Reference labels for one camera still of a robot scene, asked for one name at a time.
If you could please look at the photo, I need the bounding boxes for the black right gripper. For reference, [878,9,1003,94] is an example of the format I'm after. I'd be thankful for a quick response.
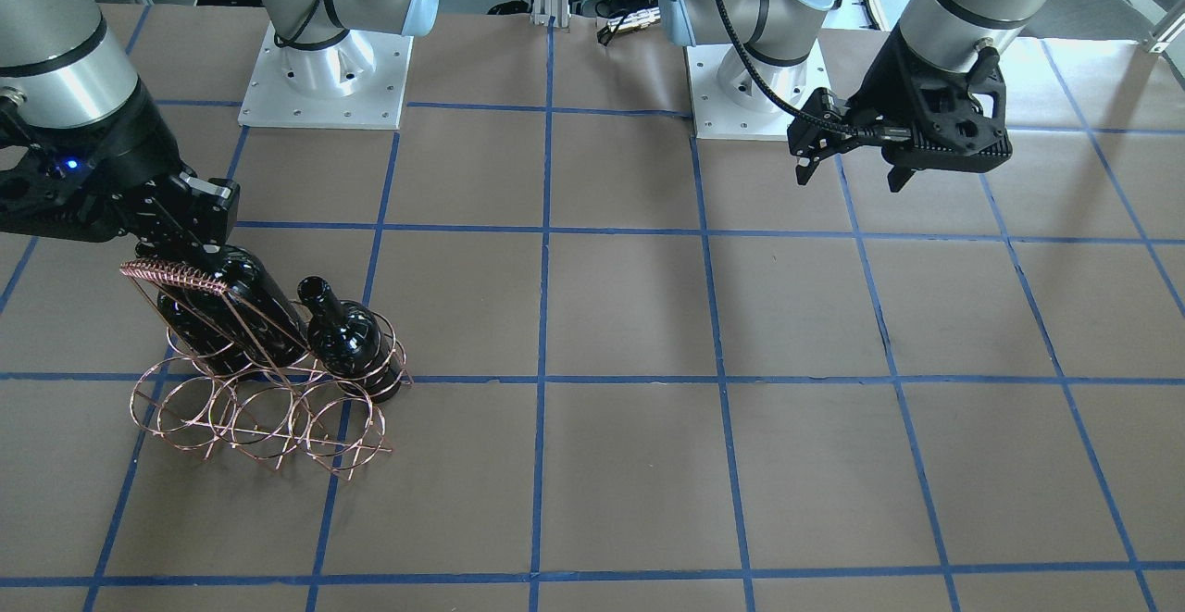
[1,84,241,262]

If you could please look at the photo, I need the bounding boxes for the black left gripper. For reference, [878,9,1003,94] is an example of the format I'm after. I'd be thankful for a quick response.
[787,28,1012,195]

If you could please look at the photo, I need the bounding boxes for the dark wine bottle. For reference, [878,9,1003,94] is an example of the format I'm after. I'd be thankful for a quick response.
[191,246,307,368]

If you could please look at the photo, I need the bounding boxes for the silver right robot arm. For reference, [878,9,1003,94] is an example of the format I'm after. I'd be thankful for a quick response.
[1,0,440,269]

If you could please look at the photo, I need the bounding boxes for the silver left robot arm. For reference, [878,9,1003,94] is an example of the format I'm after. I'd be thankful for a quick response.
[656,0,1048,192]

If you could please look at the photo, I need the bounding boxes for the dark bottle at basket end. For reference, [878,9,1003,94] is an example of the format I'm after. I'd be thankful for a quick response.
[297,276,402,404]

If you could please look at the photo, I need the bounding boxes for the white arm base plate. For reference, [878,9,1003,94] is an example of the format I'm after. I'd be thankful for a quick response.
[685,42,830,141]
[238,27,415,130]

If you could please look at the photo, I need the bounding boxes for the dark bottle under basket handle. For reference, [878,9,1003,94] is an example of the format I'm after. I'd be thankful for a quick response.
[156,291,265,381]

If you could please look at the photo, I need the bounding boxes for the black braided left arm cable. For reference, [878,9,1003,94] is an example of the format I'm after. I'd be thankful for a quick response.
[707,0,912,144]

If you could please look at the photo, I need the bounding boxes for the copper wire wine basket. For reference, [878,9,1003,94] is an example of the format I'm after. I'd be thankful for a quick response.
[121,259,412,480]

